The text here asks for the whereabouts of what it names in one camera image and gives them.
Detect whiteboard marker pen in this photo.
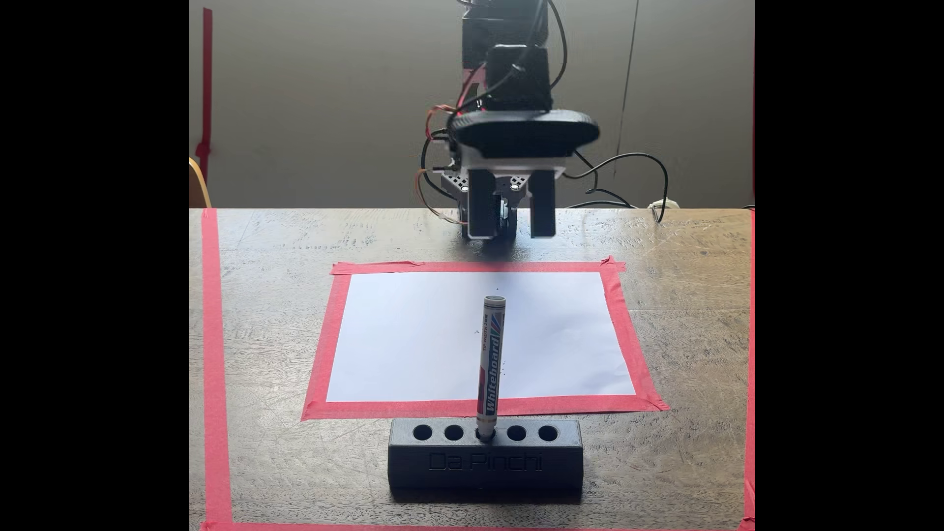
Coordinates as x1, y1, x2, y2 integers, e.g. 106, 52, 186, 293
475, 295, 507, 442

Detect black pen holder block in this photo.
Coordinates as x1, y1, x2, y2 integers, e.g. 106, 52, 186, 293
387, 418, 585, 494

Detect black oval webcam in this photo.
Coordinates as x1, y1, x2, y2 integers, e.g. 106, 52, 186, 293
447, 108, 601, 160

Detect white paper sheet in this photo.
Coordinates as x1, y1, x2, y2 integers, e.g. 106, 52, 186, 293
326, 272, 637, 404

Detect long red tape strip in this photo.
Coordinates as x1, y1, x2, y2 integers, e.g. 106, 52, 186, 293
740, 210, 756, 531
199, 522, 756, 531
201, 208, 235, 531

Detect wooden chair back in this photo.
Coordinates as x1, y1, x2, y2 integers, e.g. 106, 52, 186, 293
189, 156, 213, 209

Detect thin brown wire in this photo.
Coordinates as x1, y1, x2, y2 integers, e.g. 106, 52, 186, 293
414, 168, 470, 227

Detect short black cable loop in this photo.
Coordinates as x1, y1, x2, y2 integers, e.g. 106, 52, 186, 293
420, 131, 463, 203

